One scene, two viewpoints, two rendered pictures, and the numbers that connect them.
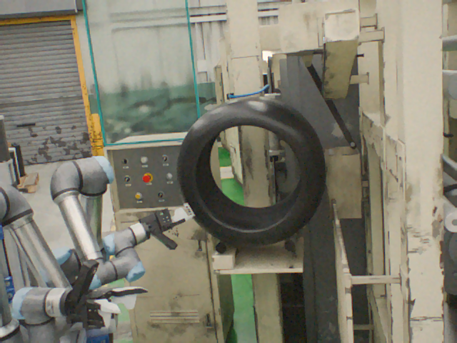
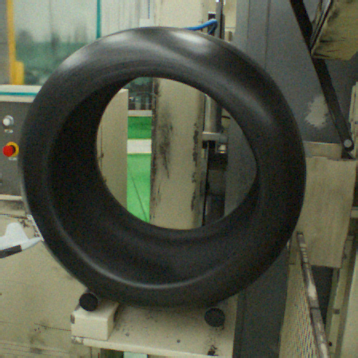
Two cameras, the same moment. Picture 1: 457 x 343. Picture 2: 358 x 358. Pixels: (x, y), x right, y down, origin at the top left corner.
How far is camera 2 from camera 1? 92 cm
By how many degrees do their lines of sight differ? 4
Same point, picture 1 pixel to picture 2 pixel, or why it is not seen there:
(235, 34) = not seen: outside the picture
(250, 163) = (168, 151)
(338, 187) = (312, 213)
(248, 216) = (151, 242)
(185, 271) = (53, 295)
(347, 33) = not seen: outside the picture
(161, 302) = (17, 332)
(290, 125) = (250, 89)
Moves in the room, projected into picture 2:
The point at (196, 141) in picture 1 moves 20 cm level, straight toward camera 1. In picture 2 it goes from (57, 97) to (37, 113)
